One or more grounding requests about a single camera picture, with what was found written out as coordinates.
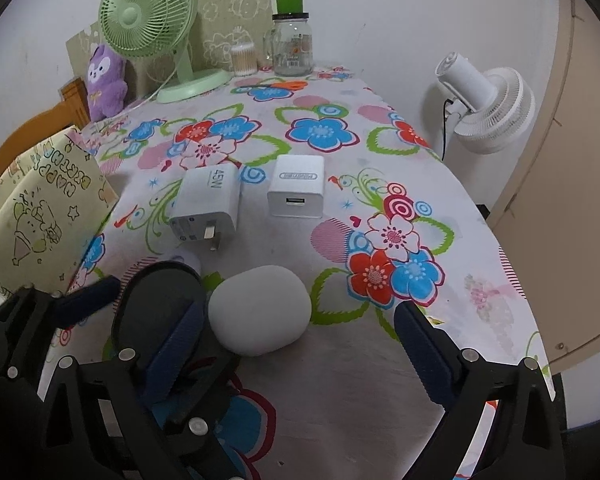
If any purple plush toy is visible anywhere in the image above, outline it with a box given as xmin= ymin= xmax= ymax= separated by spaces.
xmin=85 ymin=44 xmax=128 ymax=122

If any white standing fan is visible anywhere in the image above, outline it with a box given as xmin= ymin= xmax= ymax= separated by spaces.
xmin=434 ymin=52 xmax=535 ymax=155

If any green desk fan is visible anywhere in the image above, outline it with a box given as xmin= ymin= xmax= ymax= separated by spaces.
xmin=98 ymin=0 xmax=230 ymax=104

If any wooden chair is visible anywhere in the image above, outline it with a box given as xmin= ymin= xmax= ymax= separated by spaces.
xmin=0 ymin=77 xmax=90 ymax=177

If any beige cartoon board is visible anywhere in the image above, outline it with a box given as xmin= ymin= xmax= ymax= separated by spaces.
xmin=66 ymin=0 xmax=274 ymax=101

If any white oval case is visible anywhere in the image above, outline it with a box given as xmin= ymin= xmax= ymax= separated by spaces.
xmin=208 ymin=266 xmax=312 ymax=356

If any white MINGYI charger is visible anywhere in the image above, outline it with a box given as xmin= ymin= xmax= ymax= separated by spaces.
xmin=268 ymin=155 xmax=325 ymax=219

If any glass jar green lid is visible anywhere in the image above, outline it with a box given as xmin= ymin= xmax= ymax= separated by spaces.
xmin=263 ymin=0 xmax=314 ymax=77

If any cotton swab container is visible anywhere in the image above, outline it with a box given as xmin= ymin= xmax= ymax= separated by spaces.
xmin=230 ymin=42 xmax=258 ymax=77

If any yellow fabric storage box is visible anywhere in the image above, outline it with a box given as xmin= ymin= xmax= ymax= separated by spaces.
xmin=0 ymin=127 xmax=118 ymax=298

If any white 45W charger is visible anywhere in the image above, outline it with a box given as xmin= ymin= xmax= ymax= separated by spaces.
xmin=168 ymin=164 xmax=242 ymax=250

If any floral tablecloth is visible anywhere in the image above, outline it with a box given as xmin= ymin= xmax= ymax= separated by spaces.
xmin=0 ymin=63 xmax=554 ymax=480

